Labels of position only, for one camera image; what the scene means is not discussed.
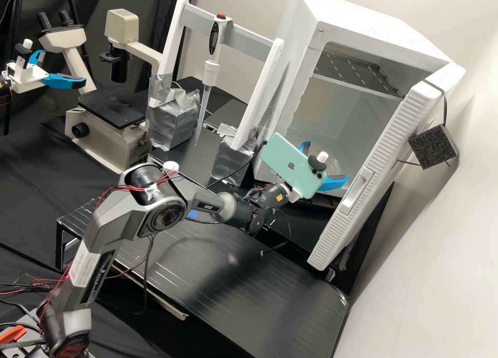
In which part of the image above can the white incubator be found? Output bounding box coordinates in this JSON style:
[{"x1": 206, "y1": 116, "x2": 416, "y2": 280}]
[{"x1": 252, "y1": 0, "x2": 467, "y2": 205}]

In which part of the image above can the cream microscope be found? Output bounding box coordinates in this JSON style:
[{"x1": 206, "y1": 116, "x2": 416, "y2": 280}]
[{"x1": 37, "y1": 8, "x2": 164, "y2": 176}]

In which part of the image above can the black cable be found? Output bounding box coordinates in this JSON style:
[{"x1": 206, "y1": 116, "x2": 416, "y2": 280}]
[{"x1": 207, "y1": 139, "x2": 269, "y2": 188}]

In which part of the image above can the left phone holder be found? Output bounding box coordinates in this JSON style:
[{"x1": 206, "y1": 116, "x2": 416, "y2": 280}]
[{"x1": 15, "y1": 38, "x2": 34, "y2": 69}]

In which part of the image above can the pipette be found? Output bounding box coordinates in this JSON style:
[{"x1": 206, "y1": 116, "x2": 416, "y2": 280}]
[{"x1": 194, "y1": 13, "x2": 230, "y2": 147}]

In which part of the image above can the right wrist camera phone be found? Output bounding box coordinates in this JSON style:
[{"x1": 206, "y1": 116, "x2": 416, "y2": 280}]
[{"x1": 259, "y1": 132, "x2": 330, "y2": 200}]

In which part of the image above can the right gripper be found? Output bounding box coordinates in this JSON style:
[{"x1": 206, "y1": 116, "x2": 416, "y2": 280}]
[{"x1": 287, "y1": 140, "x2": 349, "y2": 203}]

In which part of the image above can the incubator door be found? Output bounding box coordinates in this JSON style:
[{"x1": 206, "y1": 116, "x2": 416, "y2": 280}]
[{"x1": 307, "y1": 71, "x2": 460, "y2": 273}]

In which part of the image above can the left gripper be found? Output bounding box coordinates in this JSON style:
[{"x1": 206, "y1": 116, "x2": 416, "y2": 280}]
[{"x1": 5, "y1": 49, "x2": 88, "y2": 94}]

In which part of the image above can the white pipette stand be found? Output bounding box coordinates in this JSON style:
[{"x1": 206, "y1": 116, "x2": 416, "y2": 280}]
[{"x1": 147, "y1": 0, "x2": 287, "y2": 190}]

